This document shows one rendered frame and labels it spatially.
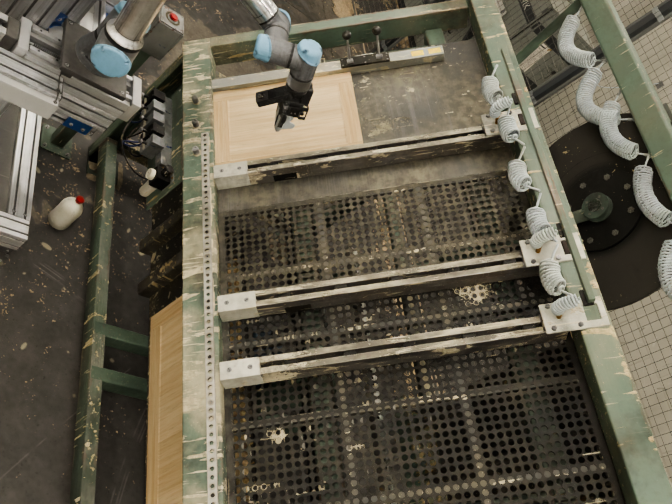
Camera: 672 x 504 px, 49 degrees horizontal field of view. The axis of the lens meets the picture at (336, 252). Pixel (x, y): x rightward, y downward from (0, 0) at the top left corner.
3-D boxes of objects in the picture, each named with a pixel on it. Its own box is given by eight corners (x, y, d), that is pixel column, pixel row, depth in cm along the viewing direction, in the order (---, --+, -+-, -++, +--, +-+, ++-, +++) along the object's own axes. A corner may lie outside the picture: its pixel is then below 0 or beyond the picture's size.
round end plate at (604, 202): (483, 177, 320) (657, 68, 277) (491, 182, 324) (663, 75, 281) (531, 342, 277) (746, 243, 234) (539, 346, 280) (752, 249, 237)
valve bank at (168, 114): (120, 102, 308) (153, 68, 295) (150, 117, 317) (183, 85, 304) (114, 197, 280) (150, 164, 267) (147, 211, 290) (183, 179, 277)
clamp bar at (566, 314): (224, 365, 237) (206, 332, 217) (593, 312, 235) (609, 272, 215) (225, 395, 232) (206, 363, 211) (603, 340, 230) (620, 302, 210)
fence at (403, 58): (213, 87, 307) (211, 79, 303) (441, 52, 305) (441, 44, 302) (214, 95, 304) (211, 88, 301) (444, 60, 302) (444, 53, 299)
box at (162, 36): (135, 28, 308) (160, 1, 299) (159, 43, 316) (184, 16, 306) (134, 48, 302) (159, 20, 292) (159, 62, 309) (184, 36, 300)
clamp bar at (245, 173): (217, 173, 281) (202, 130, 261) (528, 126, 279) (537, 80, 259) (218, 194, 275) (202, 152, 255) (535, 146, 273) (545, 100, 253)
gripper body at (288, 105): (304, 122, 237) (314, 95, 228) (277, 119, 234) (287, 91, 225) (301, 105, 241) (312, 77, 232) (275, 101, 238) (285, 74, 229)
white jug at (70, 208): (48, 208, 328) (71, 185, 317) (68, 216, 334) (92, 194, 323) (45, 226, 322) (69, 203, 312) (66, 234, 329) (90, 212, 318)
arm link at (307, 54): (297, 33, 217) (325, 41, 219) (288, 61, 226) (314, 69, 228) (295, 50, 213) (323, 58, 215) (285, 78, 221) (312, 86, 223)
